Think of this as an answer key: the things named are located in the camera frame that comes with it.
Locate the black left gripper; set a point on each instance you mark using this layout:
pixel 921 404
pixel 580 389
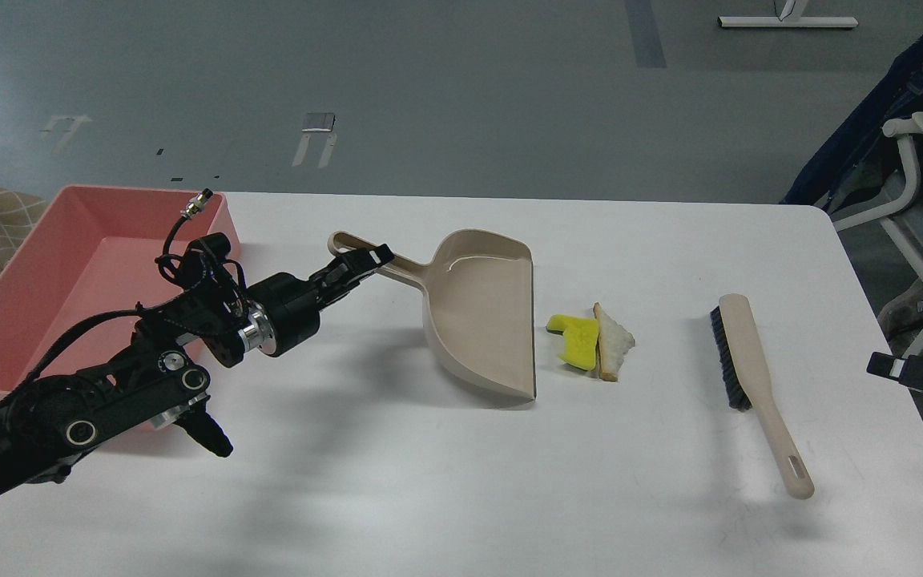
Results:
pixel 283 311

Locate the white desk foot bar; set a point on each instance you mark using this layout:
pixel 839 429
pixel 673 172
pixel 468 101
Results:
pixel 788 15

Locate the silver floor socket plate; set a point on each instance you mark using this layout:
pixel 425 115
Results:
pixel 319 122

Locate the beige plastic dustpan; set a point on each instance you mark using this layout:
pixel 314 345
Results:
pixel 477 309

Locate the bread slice piece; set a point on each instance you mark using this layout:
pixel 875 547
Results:
pixel 614 343

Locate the yellow sponge piece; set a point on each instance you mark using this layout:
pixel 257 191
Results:
pixel 579 340

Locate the beige brush black bristles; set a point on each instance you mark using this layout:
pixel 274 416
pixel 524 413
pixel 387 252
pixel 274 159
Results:
pixel 748 384

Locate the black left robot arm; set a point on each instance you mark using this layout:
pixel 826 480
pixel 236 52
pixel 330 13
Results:
pixel 51 422

